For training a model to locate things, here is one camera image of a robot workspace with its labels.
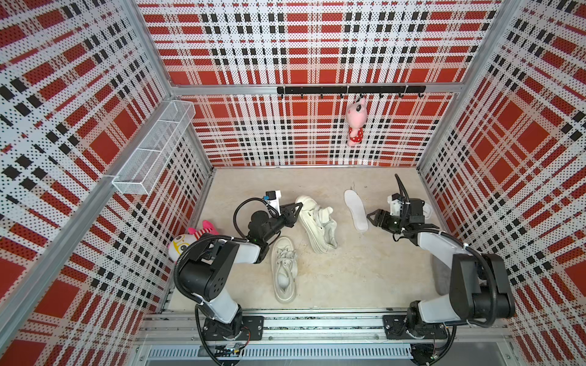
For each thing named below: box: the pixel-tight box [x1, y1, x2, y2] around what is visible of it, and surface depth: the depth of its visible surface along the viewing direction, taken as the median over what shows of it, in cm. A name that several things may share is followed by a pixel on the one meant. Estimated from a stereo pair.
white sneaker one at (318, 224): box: [295, 195, 339, 254], surface depth 86 cm
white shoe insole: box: [344, 189, 369, 232], surface depth 107 cm
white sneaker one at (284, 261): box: [270, 236, 299, 304], surface depth 81 cm
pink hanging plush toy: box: [345, 96, 368, 146], surface depth 95 cm
